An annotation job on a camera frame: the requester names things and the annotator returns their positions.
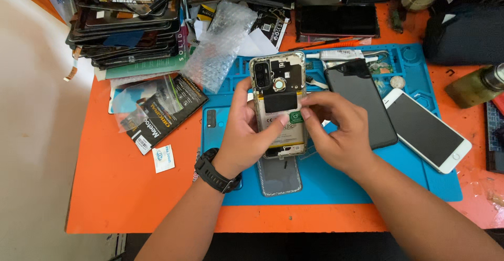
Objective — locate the white paper sheets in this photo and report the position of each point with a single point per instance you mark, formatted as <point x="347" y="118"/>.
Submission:
<point x="256" y="42"/>

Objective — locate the white glue tube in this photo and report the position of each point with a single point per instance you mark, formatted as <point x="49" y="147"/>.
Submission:
<point x="338" y="54"/>

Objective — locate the black wristwatch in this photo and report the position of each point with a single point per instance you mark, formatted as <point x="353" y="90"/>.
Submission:
<point x="214" y="174"/>

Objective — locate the orange pry tool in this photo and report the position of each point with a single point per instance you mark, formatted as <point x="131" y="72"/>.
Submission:
<point x="326" y="43"/>

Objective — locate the black bag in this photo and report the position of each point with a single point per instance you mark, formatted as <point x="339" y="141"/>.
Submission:
<point x="468" y="36"/>

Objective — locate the person's right hand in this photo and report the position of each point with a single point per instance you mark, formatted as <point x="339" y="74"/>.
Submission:
<point x="346" y="135"/>

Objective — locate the black packaging in plastic bag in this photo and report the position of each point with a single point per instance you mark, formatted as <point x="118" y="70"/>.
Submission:
<point x="165" y="109"/>

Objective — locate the clear bubble wrap bag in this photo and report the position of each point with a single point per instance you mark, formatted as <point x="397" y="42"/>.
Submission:
<point x="220" y="44"/>

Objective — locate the black phone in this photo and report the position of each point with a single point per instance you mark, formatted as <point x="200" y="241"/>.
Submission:
<point x="362" y="91"/>

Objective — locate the white phone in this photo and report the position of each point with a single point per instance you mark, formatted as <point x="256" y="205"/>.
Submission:
<point x="427" y="131"/>

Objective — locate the dark blue cutting mat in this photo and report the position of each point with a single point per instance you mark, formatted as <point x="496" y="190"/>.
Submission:
<point x="495" y="135"/>

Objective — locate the black screen panel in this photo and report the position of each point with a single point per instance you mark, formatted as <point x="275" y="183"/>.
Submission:
<point x="336" y="21"/>

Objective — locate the small white sachet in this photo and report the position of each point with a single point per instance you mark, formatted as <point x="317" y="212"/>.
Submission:
<point x="163" y="159"/>

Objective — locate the white brush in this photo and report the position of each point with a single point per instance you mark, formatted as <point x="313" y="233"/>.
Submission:
<point x="317" y="82"/>

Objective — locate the stack of phone screens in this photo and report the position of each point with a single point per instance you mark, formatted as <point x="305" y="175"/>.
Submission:
<point x="122" y="29"/>

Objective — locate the yellow black packet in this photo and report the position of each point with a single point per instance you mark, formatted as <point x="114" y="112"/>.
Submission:
<point x="206" y="13"/>

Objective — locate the metal tweezers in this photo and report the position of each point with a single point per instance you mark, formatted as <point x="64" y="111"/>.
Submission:
<point x="378" y="54"/>

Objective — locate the clear phone case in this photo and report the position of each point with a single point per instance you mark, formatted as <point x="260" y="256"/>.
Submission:
<point x="277" y="178"/>

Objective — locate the black printed packaging card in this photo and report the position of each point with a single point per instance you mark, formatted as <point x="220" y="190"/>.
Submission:
<point x="271" y="27"/>

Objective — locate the green bottle with metal cap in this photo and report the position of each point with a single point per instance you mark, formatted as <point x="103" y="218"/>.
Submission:
<point x="472" y="88"/>

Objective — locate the small green circuit board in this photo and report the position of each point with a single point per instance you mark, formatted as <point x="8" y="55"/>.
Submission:
<point x="381" y="68"/>

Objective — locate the person's left hand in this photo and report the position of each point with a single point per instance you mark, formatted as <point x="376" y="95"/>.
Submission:
<point x="236" y="139"/>

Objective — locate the phone without back cover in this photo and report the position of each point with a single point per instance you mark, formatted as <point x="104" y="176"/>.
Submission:
<point x="279" y="84"/>

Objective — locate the silver coin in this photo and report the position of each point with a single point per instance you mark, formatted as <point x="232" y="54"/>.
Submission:
<point x="397" y="82"/>

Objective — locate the blue phone back cover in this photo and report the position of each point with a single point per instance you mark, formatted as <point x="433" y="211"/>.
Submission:
<point x="216" y="129"/>

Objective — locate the blue silicone repair mat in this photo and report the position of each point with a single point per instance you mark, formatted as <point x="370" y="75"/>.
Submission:
<point x="393" y="174"/>

